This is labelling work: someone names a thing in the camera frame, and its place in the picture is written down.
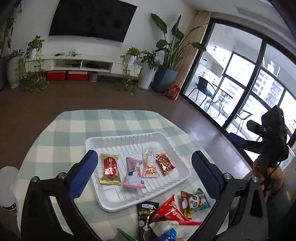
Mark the small grey pot under console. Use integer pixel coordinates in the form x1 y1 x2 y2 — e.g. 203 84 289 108
88 71 98 82

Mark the white plastic tray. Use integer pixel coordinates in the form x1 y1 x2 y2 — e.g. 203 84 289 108
85 132 190 212

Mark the black balcony chair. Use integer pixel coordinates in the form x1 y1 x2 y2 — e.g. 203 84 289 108
185 76 218 112
236 109 252 133

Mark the blue snack packet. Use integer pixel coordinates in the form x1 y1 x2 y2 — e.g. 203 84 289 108
156 228 178 241

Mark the green snack packet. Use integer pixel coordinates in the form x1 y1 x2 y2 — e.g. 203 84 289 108
116 228 137 241

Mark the black wall television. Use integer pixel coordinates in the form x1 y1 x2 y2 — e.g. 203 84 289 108
49 0 137 43

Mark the black balcony table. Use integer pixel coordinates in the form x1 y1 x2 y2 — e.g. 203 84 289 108
205 83 234 117

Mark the gold red snack packet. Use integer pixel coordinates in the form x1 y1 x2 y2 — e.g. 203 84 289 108
100 153 121 186

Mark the right red storage box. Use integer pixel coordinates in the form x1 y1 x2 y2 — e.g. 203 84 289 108
67 71 88 81

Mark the beige curtain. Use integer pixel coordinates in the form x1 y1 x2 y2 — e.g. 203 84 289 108
170 11 212 88

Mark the small trailing plant on console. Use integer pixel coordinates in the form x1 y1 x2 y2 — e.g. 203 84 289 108
18 35 49 93

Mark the person's right hand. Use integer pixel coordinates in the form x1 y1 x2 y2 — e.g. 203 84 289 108
251 158 285 194

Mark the white tv console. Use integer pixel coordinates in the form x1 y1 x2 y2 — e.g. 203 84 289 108
25 53 143 78

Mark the plant in white tall pot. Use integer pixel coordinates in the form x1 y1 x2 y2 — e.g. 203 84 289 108
138 50 161 90

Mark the red gift bag on floor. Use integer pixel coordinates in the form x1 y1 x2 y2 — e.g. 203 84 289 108
166 85 180 101

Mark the blue panda snack bag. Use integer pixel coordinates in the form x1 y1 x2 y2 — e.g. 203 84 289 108
181 188 211 217

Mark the left red storage box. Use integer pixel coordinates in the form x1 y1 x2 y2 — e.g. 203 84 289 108
47 71 66 81

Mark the white red long snack bag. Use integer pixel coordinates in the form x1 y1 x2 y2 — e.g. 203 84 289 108
149 195 202 238

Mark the plant in white ribbed pot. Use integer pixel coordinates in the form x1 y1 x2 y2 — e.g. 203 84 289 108
6 49 23 89

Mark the red storage box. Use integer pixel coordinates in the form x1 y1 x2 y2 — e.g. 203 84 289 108
47 71 66 81
67 71 88 81

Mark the black sesame snack packet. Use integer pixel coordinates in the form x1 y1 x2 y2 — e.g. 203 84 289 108
137 201 159 240

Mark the clear white orange snack packet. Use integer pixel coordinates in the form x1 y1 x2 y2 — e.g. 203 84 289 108
142 147 159 178

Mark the pink snack packet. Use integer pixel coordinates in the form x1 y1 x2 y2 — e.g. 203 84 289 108
123 157 145 189

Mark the green white checkered tablecloth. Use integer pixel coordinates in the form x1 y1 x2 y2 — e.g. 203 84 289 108
13 110 203 240

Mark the white round device on floor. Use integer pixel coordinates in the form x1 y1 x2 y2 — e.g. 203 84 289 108
0 166 19 211

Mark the trailing plant on stand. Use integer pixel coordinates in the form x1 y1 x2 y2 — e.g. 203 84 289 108
115 46 141 96

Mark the tall plant in blue pot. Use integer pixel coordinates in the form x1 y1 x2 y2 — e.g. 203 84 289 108
151 13 206 93

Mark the red patterned candy packet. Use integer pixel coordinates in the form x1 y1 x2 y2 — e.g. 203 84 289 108
156 152 175 175

